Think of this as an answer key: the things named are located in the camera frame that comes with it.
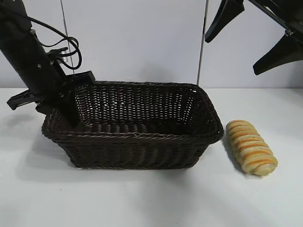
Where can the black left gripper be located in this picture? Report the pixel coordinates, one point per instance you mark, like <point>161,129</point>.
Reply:
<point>40,78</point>

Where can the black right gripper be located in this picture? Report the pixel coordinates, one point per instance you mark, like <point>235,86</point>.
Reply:
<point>286,14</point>

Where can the dark brown woven basket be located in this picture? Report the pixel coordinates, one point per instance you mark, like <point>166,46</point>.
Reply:
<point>142,149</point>

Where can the long striped bread loaf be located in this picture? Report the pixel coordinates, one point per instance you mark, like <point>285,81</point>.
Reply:
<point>251,147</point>

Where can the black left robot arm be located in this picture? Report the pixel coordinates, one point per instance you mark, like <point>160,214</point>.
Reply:
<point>14,28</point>

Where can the thin grey vertical rod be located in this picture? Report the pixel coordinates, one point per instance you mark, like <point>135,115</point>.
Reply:
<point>65,23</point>
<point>201,59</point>

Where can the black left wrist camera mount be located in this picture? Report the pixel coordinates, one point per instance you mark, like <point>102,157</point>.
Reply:
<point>55,56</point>

